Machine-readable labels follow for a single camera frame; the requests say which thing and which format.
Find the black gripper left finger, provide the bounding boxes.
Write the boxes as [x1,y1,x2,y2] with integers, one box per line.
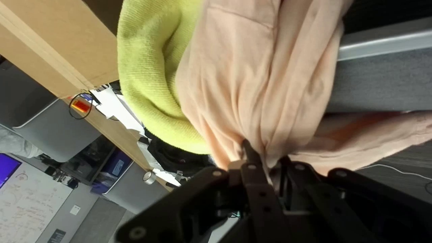
[114,139,289,243]

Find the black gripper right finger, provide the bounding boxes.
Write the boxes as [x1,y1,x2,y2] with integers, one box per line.
[278,156,432,243]

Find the peach shirt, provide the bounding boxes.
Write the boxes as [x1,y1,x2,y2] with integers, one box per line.
[174,0,432,178]

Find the yellow green shirt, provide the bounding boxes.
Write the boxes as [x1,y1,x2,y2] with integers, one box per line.
[116,0,214,155]

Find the black bag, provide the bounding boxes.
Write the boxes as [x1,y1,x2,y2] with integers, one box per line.
[147,139,214,177]

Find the blue bin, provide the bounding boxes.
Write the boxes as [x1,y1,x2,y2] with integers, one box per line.
[89,150,133,196]

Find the clear plastic wrapping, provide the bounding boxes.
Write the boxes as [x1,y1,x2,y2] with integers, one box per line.
[88,85,183,187]

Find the purple lit monitor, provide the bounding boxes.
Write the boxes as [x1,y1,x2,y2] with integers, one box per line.
[0,152,23,189]

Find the dark wall switch plate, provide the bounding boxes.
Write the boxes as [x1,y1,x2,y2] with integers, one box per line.
[48,228,66,243]

